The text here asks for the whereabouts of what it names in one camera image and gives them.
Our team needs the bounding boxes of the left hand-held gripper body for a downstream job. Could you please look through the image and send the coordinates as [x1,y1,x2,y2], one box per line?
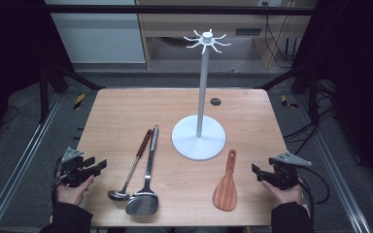
[59,147,95,188]

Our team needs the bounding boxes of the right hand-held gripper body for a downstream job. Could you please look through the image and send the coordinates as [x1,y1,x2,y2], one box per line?
[260,151,313,191]

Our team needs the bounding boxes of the wooden rice paddle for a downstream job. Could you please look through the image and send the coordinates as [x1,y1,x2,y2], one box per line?
[212,149,238,212]

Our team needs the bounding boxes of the steel ladle with brown handle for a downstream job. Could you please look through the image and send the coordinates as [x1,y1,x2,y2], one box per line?
[107,128,153,202]

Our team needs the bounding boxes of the steel spatula turner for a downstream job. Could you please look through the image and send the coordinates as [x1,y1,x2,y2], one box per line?
[124,124,160,216]

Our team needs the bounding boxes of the white utensil rack stand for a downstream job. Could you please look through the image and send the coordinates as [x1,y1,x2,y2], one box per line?
[171,28,232,161]

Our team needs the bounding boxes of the person's right hand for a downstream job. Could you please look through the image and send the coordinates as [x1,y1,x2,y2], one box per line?
[261,180,304,207]

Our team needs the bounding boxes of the person's left hand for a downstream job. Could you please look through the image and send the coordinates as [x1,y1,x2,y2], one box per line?
[55,174,95,207]

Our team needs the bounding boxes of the yellow and black tape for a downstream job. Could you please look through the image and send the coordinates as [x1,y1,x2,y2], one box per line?
[73,93,86,111]
[280,94,299,110]

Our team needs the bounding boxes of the black metal stand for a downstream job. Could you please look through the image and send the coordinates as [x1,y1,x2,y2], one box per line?
[255,62,322,124]
[38,62,106,124]

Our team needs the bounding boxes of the white cabinet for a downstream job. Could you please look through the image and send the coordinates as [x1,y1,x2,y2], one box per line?
[44,0,147,65]

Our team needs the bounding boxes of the light wooden desk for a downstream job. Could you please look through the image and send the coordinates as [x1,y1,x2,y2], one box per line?
[135,0,319,70]

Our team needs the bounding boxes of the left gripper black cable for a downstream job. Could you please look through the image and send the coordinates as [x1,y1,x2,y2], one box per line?
[51,156,66,197]

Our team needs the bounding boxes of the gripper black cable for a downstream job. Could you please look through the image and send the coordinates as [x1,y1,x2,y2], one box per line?
[296,166,332,221]
[51,156,66,197]

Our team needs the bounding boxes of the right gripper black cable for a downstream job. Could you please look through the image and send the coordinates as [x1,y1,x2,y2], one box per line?
[296,166,332,221]

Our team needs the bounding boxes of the aluminium floor rail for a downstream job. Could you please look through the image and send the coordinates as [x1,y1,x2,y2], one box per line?
[295,96,372,233]
[0,93,64,233]

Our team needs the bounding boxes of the black floor cables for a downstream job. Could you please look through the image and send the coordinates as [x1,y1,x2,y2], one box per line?
[283,81,338,156]

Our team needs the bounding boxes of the black desk cables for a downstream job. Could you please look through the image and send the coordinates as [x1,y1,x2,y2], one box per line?
[264,14,297,69]

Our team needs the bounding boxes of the black frame bar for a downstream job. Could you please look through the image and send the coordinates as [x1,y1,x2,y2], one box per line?
[43,4,317,17]

